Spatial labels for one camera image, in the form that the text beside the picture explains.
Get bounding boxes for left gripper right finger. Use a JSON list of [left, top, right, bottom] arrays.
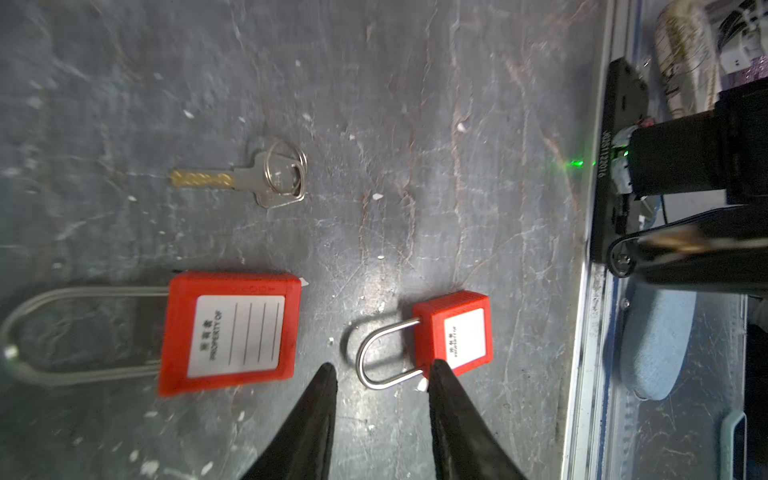
[[428, 359, 524, 479]]

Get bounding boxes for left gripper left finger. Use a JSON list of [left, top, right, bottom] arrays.
[[242, 362, 338, 479]]

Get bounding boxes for red padlock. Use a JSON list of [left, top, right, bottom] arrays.
[[1, 271, 302, 397], [355, 291, 493, 390]]

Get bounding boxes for key with ring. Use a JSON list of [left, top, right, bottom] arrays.
[[169, 140, 308, 209]]

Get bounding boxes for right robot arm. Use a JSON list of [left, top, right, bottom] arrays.
[[602, 79, 767, 295]]

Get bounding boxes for blue slipper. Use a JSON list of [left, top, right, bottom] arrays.
[[619, 283, 697, 401]]

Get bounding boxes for patterned shoe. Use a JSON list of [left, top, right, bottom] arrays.
[[654, 0, 722, 119]]

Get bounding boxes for aluminium rail front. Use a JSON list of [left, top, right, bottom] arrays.
[[559, 1, 637, 479]]

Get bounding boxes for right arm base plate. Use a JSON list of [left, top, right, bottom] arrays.
[[590, 58, 648, 264]]

